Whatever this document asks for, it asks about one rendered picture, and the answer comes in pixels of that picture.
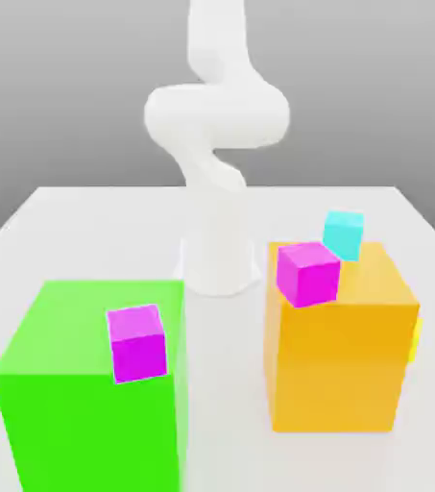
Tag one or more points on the small magenta cube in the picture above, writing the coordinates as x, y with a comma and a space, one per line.
138, 346
307, 276

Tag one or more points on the small cyan cube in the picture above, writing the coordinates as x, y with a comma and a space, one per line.
343, 235

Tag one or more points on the large orange box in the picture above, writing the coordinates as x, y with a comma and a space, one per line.
340, 365

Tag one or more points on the large green box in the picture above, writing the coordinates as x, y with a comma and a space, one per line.
86, 423

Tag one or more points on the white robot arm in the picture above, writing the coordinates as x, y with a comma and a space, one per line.
217, 115

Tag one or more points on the small yellow cube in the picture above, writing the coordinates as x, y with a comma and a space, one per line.
416, 340

